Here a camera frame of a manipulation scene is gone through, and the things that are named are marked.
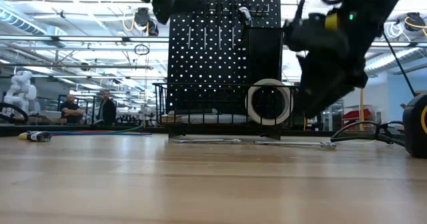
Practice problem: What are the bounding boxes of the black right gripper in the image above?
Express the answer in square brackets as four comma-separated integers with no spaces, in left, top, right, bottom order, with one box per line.
[283,13,368,119]

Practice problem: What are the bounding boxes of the silver combination wrench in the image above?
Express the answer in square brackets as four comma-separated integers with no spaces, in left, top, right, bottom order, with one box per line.
[171,137,242,144]
[254,140,337,151]

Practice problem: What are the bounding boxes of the white masking tape roll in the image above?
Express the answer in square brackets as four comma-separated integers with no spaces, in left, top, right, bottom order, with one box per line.
[245,78,295,127]

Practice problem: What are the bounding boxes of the black clear safety glasses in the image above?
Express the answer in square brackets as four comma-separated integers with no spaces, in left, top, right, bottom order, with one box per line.
[330,119,406,148]

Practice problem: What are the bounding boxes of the silver black-handled ratchet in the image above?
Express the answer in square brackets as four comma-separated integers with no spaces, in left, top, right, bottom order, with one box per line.
[237,5,254,28]

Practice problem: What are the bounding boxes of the yellow black Stanley tape measure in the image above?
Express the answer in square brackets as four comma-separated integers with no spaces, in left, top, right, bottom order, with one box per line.
[402,93,427,159]

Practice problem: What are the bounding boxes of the red background bin stack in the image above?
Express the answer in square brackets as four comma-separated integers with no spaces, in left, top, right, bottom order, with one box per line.
[342,108,373,122]

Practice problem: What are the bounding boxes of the black plastic pegboard bin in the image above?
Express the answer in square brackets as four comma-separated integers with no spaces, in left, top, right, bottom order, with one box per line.
[245,26,284,85]

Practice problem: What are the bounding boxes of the black metal pegboard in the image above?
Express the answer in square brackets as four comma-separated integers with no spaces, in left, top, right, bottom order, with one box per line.
[166,0,282,118]

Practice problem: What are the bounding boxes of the person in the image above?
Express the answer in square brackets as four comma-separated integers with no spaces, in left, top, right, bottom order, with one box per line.
[95,89,117,125]
[59,93,84,125]

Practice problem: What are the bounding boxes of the black curved hoop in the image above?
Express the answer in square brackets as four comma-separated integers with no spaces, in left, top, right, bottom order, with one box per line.
[0,102,29,125]

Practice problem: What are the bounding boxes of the black ceiling cable reel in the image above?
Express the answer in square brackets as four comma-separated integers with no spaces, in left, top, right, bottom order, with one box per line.
[133,7,151,29]
[404,11,427,32]
[147,18,159,37]

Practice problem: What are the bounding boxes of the yellow hanging cable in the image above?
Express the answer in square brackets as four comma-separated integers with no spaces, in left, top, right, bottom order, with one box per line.
[358,88,366,132]

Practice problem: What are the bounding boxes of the black hanging cable loop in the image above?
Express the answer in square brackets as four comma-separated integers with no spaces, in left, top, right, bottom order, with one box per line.
[133,43,150,56]

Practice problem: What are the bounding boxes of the yellow cable connector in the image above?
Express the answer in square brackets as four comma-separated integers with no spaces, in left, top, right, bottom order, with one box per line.
[324,11,340,32]

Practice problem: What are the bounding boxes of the white hanging coiled cable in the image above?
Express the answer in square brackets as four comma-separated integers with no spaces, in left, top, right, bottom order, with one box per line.
[383,19,405,40]

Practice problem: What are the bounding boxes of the metal wire screwdriver holder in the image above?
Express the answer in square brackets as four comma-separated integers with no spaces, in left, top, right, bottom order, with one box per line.
[206,3,270,17]

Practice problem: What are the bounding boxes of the black wire basket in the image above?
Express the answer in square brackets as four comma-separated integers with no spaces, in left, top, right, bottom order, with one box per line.
[152,82,300,141]

